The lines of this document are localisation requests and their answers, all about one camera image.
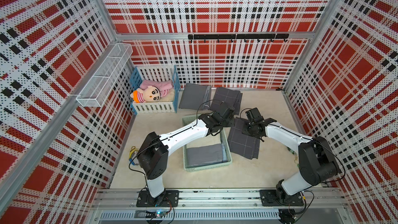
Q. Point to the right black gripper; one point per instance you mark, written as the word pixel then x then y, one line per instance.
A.
pixel 245 130

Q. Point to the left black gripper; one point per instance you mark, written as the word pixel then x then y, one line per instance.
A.
pixel 230 121

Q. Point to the mint green plastic basket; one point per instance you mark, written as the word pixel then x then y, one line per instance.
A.
pixel 221 138

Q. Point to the grey checked pillowcase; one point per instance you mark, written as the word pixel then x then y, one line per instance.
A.
pixel 241 144
pixel 231 97

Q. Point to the beige grey pillowcase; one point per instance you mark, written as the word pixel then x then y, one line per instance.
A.
pixel 206 156

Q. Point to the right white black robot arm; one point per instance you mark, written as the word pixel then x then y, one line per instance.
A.
pixel 316 162

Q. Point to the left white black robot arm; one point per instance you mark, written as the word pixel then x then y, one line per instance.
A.
pixel 154 152

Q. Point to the plain grey folded pillowcase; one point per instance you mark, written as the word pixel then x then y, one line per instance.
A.
pixel 194 97

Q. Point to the white blue slatted crate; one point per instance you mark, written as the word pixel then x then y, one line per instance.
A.
pixel 160 73

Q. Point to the pink plush doll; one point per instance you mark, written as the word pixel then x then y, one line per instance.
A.
pixel 150 91

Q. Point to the green circuit board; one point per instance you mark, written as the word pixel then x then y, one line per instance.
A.
pixel 155 214

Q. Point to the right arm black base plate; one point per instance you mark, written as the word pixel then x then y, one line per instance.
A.
pixel 275 198

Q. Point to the small toy with yellow strap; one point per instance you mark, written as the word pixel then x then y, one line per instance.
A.
pixel 132 156

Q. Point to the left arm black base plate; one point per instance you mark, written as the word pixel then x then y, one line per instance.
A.
pixel 166 199

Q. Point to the black wall hook rail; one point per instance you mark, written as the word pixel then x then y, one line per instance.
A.
pixel 272 36

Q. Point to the white wire mesh shelf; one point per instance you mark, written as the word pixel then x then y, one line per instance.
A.
pixel 98 88

